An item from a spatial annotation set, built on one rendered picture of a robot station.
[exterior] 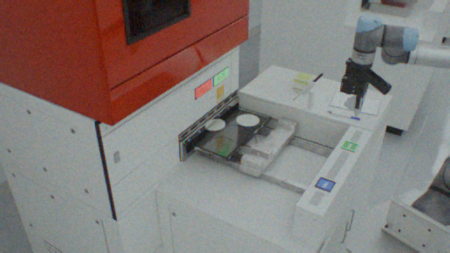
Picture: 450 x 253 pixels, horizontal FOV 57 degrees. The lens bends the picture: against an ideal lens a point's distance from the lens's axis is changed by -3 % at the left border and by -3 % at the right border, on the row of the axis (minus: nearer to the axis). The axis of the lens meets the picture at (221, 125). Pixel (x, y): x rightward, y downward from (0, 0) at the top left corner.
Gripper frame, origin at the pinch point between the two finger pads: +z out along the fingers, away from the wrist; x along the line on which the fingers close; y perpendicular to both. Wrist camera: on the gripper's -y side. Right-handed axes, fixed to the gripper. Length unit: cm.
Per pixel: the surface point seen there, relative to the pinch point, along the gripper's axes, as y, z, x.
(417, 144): -14, 111, -172
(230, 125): 52, 21, 3
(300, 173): 16.2, 28.6, 7.9
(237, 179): 35, 29, 24
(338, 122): 10.4, 15.1, -15.2
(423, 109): -8, 111, -232
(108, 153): 59, 0, 65
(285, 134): 29.6, 22.6, -5.6
